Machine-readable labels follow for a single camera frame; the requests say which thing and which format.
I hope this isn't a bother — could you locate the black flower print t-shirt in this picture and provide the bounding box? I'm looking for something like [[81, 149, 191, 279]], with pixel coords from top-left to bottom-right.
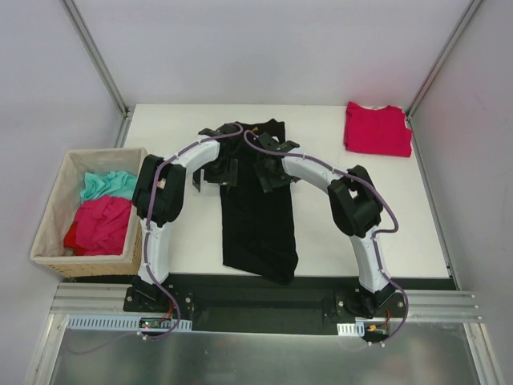
[[220, 136, 298, 285]]

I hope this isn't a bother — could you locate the aluminium frame post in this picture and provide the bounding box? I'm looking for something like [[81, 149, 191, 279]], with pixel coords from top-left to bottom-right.
[[60, 0, 129, 117], [406, 0, 484, 120]]

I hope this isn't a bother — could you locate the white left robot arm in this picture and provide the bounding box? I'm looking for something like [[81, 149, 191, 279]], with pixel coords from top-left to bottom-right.
[[132, 123, 244, 312]]

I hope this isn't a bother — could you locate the red t-shirt in basket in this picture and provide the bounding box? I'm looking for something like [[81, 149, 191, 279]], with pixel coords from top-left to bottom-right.
[[63, 195, 131, 256]]

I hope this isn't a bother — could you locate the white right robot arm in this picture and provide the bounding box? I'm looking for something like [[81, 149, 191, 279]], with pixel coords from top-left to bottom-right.
[[244, 131, 398, 318]]

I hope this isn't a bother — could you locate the teal t-shirt in basket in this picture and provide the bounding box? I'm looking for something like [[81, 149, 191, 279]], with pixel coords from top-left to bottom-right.
[[80, 171, 137, 202]]

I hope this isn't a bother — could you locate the right aluminium frame post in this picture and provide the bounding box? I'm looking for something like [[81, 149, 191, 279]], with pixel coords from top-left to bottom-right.
[[406, 0, 484, 120]]

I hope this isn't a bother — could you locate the aluminium front rail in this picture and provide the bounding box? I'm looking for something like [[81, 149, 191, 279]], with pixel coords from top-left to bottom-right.
[[50, 282, 485, 323]]

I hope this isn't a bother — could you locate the wicker laundry basket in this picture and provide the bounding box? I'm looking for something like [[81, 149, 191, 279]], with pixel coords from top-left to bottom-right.
[[30, 148, 147, 278]]

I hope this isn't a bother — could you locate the left aluminium frame post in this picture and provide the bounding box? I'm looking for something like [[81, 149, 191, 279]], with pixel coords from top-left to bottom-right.
[[60, 0, 129, 117]]

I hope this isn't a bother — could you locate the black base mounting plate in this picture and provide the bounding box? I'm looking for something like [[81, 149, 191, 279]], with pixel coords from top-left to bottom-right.
[[123, 274, 406, 335]]

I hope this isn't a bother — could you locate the right white cable duct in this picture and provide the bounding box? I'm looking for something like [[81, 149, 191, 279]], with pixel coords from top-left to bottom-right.
[[337, 322, 390, 337]]

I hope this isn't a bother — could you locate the left white cable duct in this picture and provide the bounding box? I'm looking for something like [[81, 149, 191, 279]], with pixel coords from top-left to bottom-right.
[[67, 315, 192, 333]]

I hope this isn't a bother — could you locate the folded red t-shirt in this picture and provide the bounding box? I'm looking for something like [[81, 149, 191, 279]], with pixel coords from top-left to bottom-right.
[[343, 102, 412, 158]]

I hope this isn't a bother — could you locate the white cable duct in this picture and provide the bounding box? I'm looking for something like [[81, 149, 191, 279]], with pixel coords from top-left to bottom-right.
[[337, 322, 390, 337], [67, 315, 192, 333]]

